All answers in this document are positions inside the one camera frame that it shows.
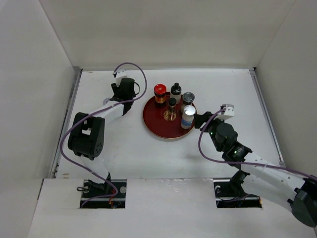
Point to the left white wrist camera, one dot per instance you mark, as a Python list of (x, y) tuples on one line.
[(119, 75)]

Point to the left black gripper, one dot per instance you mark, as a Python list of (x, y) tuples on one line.
[(116, 89)]

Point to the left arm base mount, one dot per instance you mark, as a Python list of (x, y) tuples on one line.
[(102, 195)]

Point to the blue label silver cap bottle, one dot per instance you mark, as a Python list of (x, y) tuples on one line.
[(188, 116)]

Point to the black lid spice bottle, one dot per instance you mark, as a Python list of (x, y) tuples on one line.
[(171, 109)]

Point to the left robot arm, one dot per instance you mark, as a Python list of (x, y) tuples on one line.
[(87, 139)]

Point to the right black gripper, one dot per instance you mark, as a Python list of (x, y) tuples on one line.
[(200, 119)]

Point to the clear cap pepper grinder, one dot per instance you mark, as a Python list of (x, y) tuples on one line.
[(188, 98)]

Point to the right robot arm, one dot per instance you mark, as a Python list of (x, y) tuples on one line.
[(294, 190)]

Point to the red round tray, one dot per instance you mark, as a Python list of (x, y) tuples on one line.
[(153, 118)]

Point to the red lid sauce jar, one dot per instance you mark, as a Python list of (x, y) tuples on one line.
[(160, 95)]

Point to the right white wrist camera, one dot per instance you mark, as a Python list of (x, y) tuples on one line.
[(227, 113)]

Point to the black knob salt grinder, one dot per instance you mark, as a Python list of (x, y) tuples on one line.
[(175, 92)]

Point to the dark jar white lid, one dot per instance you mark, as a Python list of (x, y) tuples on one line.
[(105, 101)]

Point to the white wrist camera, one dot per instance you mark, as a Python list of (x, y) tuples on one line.
[(119, 75), (227, 113)]

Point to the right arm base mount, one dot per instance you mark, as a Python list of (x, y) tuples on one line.
[(230, 194)]

